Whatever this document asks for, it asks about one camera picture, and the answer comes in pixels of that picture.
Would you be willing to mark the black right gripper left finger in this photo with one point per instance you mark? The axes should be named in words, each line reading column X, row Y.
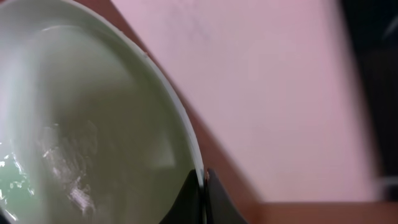
column 188, row 206

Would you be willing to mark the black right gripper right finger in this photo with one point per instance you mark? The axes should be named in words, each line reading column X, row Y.
column 219, row 207

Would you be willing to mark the mint green plate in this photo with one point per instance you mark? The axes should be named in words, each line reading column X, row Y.
column 91, row 129

